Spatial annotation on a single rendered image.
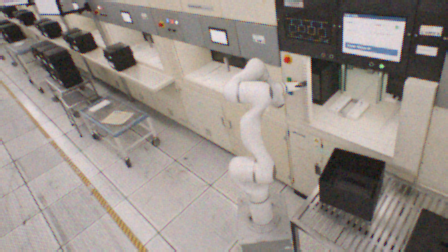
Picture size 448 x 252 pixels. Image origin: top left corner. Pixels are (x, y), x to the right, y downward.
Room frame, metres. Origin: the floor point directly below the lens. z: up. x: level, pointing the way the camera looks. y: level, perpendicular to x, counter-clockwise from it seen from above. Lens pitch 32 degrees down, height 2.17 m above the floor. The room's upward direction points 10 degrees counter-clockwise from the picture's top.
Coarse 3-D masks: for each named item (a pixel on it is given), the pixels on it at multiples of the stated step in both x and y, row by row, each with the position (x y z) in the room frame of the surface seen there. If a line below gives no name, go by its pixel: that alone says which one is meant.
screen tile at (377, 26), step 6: (378, 24) 1.25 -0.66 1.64; (384, 24) 1.23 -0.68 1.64; (390, 24) 1.21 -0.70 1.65; (396, 24) 1.19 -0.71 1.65; (378, 30) 1.25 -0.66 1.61; (384, 30) 1.23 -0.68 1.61; (390, 30) 1.21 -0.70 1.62; (396, 30) 1.19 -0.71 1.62; (372, 36) 1.27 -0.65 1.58; (378, 36) 1.25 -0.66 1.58; (384, 36) 1.23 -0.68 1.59; (396, 36) 1.19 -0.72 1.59; (372, 42) 1.27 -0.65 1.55; (378, 42) 1.24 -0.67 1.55; (384, 42) 1.22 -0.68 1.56; (390, 42) 1.20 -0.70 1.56; (396, 42) 1.19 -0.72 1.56
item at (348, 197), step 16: (336, 160) 1.23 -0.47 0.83; (352, 160) 1.17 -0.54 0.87; (368, 160) 1.12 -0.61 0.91; (320, 176) 1.04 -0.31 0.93; (336, 176) 1.15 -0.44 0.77; (352, 176) 1.14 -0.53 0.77; (368, 176) 1.11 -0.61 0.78; (320, 192) 1.01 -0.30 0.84; (336, 192) 0.96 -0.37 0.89; (352, 192) 0.91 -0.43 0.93; (368, 192) 1.02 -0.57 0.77; (336, 208) 0.96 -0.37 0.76; (352, 208) 0.91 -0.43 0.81; (368, 208) 0.86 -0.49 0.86
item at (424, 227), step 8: (424, 208) 0.81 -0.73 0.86; (424, 216) 0.78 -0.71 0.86; (432, 216) 0.77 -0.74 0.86; (440, 216) 0.76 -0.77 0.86; (416, 224) 0.75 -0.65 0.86; (424, 224) 0.74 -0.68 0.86; (432, 224) 0.73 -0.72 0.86; (440, 224) 0.73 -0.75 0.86; (416, 232) 0.71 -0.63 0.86; (424, 232) 0.71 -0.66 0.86; (432, 232) 0.70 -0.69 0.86; (440, 232) 0.69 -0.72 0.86; (408, 240) 0.68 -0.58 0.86; (416, 240) 0.68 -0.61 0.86; (424, 240) 0.67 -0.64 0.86; (432, 240) 0.67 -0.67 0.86; (440, 240) 0.66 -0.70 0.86; (408, 248) 0.65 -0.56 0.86; (416, 248) 0.65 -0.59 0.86; (424, 248) 0.64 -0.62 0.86; (432, 248) 0.64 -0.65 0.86; (440, 248) 0.63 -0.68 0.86
